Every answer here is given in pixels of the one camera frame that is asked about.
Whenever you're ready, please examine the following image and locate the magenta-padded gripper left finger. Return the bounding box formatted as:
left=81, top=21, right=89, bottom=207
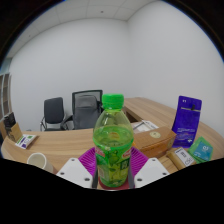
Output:
left=55, top=146, right=100, bottom=190

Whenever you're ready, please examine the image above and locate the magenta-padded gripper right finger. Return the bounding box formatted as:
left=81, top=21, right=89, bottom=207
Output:
left=127, top=146, right=171, bottom=190

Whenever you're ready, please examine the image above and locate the green drink bottle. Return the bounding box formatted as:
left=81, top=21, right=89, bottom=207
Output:
left=92, top=93, right=135, bottom=189

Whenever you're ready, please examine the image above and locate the tan labelled packet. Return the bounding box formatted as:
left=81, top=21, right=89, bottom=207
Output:
left=166, top=146, right=198, bottom=169

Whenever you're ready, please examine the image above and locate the white and maroon mug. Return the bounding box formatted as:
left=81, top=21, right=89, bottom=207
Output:
left=26, top=152, right=56, bottom=174

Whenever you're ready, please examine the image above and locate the flat round red coaster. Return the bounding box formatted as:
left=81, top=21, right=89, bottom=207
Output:
left=97, top=178, right=132, bottom=192

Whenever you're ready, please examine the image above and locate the green packet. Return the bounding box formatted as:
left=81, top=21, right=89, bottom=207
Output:
left=187, top=136, right=214, bottom=164

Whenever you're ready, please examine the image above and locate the white leaflet with green print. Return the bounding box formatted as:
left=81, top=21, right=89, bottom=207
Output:
left=14, top=133, right=38, bottom=150

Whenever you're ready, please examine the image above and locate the grey mesh office chair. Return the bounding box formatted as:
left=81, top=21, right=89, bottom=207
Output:
left=61, top=89, right=104, bottom=131

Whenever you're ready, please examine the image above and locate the purple standing pouch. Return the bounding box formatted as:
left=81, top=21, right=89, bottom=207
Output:
left=171, top=95, right=203, bottom=149

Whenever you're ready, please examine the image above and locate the wooden side desk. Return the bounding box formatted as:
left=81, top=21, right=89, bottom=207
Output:
left=122, top=96, right=183, bottom=131

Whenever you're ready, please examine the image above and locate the black office chair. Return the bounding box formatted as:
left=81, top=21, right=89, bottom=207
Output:
left=39, top=96, right=68, bottom=132

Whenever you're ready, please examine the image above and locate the brown flat carton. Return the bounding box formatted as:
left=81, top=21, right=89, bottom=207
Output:
left=5, top=123, right=24, bottom=143

